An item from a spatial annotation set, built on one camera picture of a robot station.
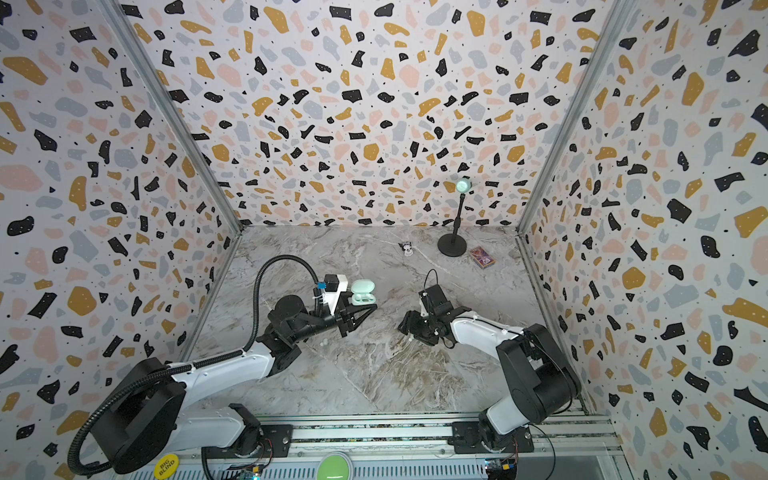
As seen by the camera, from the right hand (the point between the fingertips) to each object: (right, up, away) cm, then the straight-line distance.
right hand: (403, 326), depth 89 cm
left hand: (-7, +11, -18) cm, 22 cm away
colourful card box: (+30, +20, +24) cm, 43 cm away
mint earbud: (-24, -5, +1) cm, 24 cm away
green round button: (-16, -28, -20) cm, 38 cm away
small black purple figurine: (+1, +24, +24) cm, 34 cm away
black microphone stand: (+20, +25, +27) cm, 42 cm away
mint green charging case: (-10, +13, -16) cm, 23 cm away
